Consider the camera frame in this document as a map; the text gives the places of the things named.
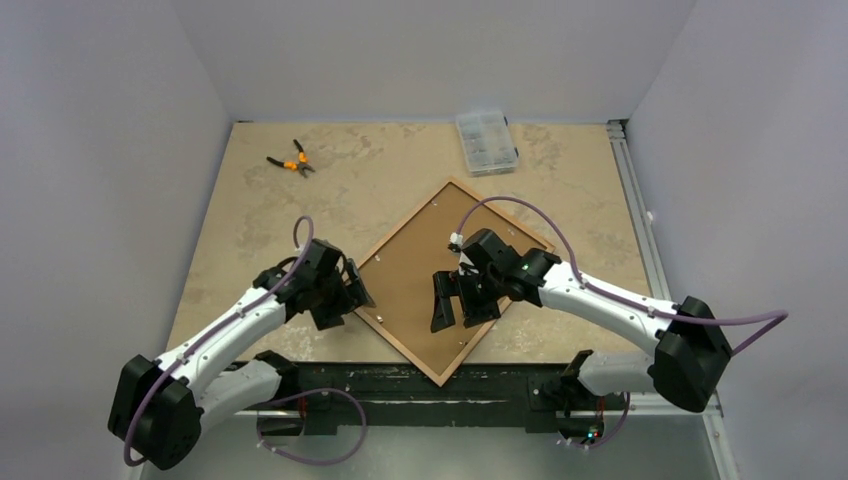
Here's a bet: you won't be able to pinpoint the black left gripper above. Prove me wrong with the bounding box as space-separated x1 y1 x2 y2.
311 258 373 328

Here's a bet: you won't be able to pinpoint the brown cardboard backing board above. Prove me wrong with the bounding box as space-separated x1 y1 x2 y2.
358 183 548 380

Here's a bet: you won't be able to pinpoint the blue wooden picture frame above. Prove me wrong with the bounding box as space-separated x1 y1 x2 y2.
349 176 558 389

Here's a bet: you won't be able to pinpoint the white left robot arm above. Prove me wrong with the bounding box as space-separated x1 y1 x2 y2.
107 240 374 470

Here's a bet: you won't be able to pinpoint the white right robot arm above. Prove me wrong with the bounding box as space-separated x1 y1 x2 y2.
431 229 732 413

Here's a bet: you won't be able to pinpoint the clear plastic screw box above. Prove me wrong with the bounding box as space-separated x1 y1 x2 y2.
455 110 519 177

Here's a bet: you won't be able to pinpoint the orange black pliers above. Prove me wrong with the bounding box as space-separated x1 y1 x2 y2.
266 139 316 178

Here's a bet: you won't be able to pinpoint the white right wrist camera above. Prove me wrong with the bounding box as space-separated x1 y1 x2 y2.
448 232 464 254

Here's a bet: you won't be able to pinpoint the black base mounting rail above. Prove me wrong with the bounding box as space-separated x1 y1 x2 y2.
252 362 625 443

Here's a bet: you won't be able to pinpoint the aluminium right side rail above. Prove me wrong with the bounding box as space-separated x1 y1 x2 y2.
606 121 729 414

